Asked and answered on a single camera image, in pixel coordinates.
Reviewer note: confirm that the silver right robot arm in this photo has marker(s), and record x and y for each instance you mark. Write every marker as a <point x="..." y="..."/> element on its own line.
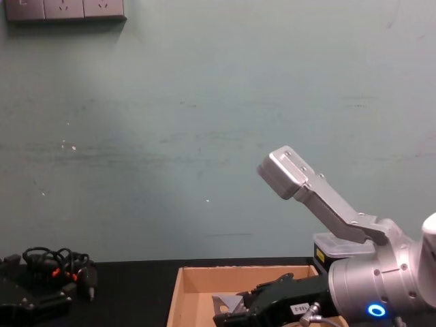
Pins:
<point x="368" y="272"/>

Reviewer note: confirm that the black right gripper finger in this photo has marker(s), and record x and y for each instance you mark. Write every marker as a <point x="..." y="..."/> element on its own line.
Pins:
<point x="272" y="282"/>
<point x="235" y="318"/>

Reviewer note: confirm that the clear plastic case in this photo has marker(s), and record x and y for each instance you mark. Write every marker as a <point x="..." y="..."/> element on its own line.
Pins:
<point x="322" y="255"/>

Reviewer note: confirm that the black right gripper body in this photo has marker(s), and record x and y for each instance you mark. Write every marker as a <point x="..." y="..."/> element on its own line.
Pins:
<point x="293" y="299"/>

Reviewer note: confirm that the shallow brown cardboard tray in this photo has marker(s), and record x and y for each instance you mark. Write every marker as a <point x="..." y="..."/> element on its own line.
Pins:
<point x="197" y="289"/>

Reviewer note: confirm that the silver tape roll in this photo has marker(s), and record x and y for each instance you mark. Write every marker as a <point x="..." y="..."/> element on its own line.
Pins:
<point x="226" y="302"/>

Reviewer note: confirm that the grey wall socket plate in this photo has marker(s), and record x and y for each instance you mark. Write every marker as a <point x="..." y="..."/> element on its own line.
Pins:
<point x="104" y="7"/>
<point x="64" y="8"/>
<point x="25" y="8"/>

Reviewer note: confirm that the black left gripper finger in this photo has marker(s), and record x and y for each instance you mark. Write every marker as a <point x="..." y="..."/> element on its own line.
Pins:
<point x="47" y="301"/>
<point x="15" y="316"/>

